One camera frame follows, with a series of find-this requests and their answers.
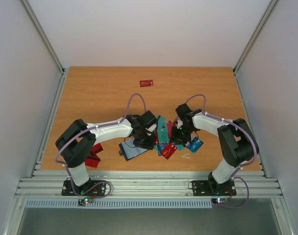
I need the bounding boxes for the dark blue card holder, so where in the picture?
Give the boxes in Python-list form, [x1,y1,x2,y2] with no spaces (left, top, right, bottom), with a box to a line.
[118,142,148,161]

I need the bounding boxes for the teal card top pile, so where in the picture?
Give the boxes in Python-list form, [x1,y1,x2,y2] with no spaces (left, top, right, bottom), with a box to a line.
[157,116,167,130]

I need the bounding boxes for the teal card pile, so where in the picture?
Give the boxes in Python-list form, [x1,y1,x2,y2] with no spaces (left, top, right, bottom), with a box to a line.
[157,116,167,130]
[158,128,169,144]

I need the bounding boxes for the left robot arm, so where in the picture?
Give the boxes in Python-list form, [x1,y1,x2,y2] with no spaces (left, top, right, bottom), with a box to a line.
[55,111,158,196]

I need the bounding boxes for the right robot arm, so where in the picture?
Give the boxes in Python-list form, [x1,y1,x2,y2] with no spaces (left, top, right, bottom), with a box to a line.
[170,103,259,196]

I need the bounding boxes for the teal card black stripe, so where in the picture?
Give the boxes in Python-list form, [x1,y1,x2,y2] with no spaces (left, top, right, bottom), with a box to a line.
[175,144,186,151]

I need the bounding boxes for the blue VIP card right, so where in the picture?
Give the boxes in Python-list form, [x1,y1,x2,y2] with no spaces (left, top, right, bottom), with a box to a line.
[186,137,203,154]

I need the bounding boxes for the blue VIP card pile bottom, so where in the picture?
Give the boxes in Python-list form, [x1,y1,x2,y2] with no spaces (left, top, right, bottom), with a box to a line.
[154,144,165,156]

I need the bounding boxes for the teal card pile left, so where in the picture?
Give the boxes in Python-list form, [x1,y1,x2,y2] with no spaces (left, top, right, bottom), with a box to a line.
[158,128,169,144]

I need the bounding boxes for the red card left upper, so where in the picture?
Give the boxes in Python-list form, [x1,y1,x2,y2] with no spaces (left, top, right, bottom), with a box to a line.
[92,143,103,155]

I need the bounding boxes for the lone red card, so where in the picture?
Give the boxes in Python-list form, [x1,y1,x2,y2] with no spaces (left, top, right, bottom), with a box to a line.
[139,80,154,87]

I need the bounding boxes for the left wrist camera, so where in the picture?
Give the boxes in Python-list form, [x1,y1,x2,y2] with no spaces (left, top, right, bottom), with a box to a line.
[146,124,157,135]

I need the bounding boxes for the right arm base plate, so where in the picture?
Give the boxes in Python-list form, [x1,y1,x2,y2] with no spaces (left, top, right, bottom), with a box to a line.
[191,180,237,197]

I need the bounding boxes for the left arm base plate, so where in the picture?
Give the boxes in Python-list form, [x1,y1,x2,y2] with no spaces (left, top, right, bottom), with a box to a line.
[61,180,107,197]

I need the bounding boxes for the grey cable duct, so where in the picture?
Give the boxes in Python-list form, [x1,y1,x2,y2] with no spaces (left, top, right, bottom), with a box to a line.
[25,198,212,209]

